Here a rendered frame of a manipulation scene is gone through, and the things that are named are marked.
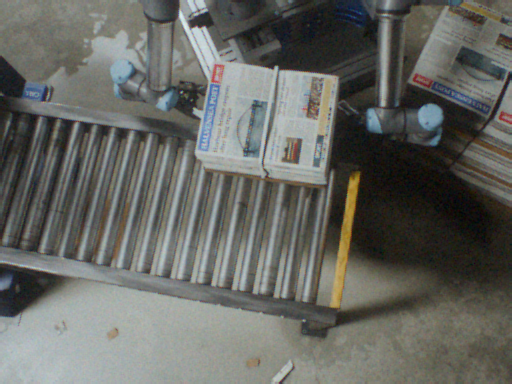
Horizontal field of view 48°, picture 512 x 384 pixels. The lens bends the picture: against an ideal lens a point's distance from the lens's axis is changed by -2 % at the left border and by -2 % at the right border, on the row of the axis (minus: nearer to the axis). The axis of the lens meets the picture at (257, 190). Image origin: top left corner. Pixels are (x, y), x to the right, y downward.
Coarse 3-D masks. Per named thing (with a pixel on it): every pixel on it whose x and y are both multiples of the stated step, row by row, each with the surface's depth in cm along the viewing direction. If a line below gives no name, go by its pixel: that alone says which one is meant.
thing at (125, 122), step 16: (0, 96) 196; (0, 112) 198; (16, 112) 195; (32, 112) 194; (48, 112) 194; (64, 112) 193; (80, 112) 193; (96, 112) 193; (112, 112) 192; (128, 128) 191; (144, 128) 190; (160, 128) 190; (176, 128) 190; (192, 128) 189; (336, 160) 184; (352, 160) 184
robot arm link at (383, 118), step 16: (384, 0) 156; (400, 0) 154; (384, 16) 158; (400, 16) 157; (384, 32) 160; (400, 32) 160; (384, 48) 162; (400, 48) 162; (384, 64) 163; (400, 64) 164; (384, 80) 165; (400, 80) 166; (384, 96) 167; (368, 112) 171; (384, 112) 169; (400, 112) 170; (368, 128) 172; (384, 128) 171; (400, 128) 170
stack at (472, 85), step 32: (448, 32) 190; (480, 32) 189; (416, 64) 188; (448, 64) 187; (480, 64) 187; (416, 96) 193; (448, 96) 184; (480, 96) 184; (480, 128) 190; (384, 160) 261; (416, 160) 244; (448, 160) 228; (480, 160) 212; (448, 192) 258; (480, 192) 239
